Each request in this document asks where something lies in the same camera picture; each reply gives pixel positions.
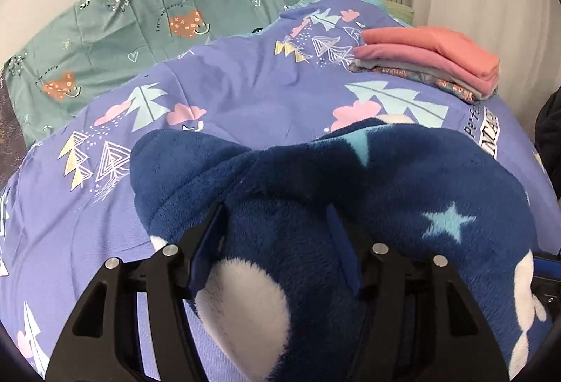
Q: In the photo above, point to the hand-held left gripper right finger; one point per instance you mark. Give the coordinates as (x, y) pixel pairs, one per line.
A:
(344, 250)

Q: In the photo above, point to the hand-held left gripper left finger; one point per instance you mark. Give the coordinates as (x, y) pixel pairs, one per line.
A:
(206, 250)

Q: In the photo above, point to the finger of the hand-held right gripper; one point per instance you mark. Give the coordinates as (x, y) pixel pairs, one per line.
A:
(545, 262)

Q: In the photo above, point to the navy fleece printed garment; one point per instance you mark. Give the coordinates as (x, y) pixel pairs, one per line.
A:
(307, 171)

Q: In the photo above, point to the dark cloth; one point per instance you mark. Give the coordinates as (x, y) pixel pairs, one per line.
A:
(550, 136)

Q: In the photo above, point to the purple tree-print blanket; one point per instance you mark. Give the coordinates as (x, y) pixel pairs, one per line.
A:
(241, 92)

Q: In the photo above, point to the grey folded garment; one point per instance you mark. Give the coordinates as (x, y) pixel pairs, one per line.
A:
(416, 73)

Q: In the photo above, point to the floral patterned folded garment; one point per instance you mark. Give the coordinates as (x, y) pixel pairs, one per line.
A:
(456, 91)

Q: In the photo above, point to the pink folded garment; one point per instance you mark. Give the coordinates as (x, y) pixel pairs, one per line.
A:
(407, 59)

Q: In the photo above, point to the coral folded garment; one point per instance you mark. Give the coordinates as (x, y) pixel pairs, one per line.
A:
(438, 46)

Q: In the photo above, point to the dark brown blanket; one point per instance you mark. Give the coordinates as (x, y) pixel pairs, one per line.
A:
(11, 132)

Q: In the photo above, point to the light green pillow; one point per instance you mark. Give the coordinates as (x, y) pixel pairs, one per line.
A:
(394, 11)

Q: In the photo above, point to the green printed pillow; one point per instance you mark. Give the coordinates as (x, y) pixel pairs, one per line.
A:
(131, 13)

